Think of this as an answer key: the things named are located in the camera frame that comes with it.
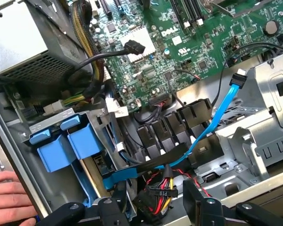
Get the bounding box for person's bare hand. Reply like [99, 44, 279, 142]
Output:
[0, 170, 38, 226]

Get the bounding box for open silver PC case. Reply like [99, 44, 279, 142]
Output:
[0, 0, 283, 226]

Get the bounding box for black fan shroud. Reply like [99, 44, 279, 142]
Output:
[134, 98, 225, 169]

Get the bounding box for blue drive bay caddies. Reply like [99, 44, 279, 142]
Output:
[18, 107, 139, 212]

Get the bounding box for silver drive cage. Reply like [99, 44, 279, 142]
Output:
[216, 53, 283, 182]

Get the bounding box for green Dell motherboard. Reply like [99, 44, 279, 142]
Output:
[88, 0, 283, 115]

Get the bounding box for silver heat sink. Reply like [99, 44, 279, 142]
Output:
[119, 27, 156, 64]

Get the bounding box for RAM slot white latches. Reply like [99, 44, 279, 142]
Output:
[172, 0, 191, 30]
[185, 0, 205, 27]

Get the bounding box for silver power supply unit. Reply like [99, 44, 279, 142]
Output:
[0, 0, 87, 80]

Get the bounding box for round coin battery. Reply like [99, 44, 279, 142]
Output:
[262, 20, 279, 36]

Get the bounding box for black expansion slot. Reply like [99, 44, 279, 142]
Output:
[99, 0, 114, 20]

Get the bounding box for thin red black wire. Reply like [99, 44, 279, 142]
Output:
[145, 167, 213, 198]

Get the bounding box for red yellow black power wire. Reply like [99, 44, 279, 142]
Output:
[133, 164, 179, 219]

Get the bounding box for flat black cable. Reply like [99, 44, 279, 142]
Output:
[132, 142, 193, 174]

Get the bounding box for blue data wire white tags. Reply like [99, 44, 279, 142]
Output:
[105, 84, 147, 165]

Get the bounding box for thin black header wire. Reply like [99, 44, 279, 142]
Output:
[166, 69, 201, 109]

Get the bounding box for black wire with connector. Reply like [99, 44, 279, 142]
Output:
[67, 39, 146, 83]

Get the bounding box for thin black case cable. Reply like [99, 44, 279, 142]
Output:
[211, 41, 283, 109]

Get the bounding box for braided yellow black cable bundle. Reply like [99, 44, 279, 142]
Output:
[68, 0, 106, 104]

